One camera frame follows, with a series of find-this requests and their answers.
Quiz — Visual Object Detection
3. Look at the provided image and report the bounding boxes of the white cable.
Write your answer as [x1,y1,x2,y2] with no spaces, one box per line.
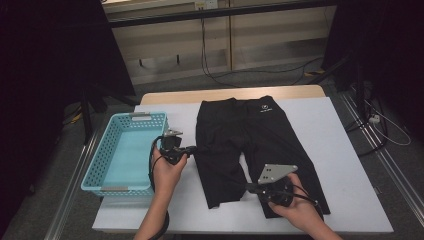
[364,99,413,147]

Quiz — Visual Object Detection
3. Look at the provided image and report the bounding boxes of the person's left hand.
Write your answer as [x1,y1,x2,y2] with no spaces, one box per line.
[151,153,189,201]

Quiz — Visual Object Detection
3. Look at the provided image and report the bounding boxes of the hand-held gripper cable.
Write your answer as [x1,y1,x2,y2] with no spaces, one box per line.
[293,184,324,221]
[148,135,171,240]

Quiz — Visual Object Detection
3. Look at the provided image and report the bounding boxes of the person's right hand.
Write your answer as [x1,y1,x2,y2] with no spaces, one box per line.
[268,173,324,233]

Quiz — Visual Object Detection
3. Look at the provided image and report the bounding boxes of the black floor cable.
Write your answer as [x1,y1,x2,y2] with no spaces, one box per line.
[344,96,389,158]

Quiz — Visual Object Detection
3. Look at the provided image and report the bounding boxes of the aluminium floor rail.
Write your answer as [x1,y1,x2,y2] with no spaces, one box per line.
[44,129,101,240]
[338,89,424,218]

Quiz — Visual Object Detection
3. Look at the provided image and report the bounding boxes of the black stand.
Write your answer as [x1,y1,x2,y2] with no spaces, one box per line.
[79,84,141,146]
[308,53,368,114]

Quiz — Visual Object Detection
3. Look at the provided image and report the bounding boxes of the wooden table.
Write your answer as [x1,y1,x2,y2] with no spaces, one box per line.
[139,84,327,106]

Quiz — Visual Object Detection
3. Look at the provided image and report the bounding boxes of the white wall socket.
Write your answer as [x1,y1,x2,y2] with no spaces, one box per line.
[194,0,219,10]

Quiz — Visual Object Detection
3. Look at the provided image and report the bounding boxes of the black pants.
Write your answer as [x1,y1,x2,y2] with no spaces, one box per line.
[193,95,332,219]

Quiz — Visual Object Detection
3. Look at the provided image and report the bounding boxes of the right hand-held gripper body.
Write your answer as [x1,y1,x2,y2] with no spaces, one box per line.
[254,163,299,208]

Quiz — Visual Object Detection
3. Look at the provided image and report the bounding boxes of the right hand-held gripper cable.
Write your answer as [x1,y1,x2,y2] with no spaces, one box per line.
[293,184,324,221]

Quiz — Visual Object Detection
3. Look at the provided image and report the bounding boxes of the light blue plastic basket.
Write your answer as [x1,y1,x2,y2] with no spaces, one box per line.
[80,111,171,198]

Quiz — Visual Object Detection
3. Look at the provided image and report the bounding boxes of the left hand-held gripper cable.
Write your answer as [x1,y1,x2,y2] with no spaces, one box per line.
[148,135,171,240]

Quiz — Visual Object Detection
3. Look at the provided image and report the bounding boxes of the black power cable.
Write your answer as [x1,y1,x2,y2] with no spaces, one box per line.
[199,16,324,88]

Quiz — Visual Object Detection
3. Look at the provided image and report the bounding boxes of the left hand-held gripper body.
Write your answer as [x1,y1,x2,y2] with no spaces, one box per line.
[159,129,190,166]

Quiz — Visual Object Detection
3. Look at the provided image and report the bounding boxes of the black curtain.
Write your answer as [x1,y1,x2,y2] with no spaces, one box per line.
[321,0,424,134]
[0,0,136,214]

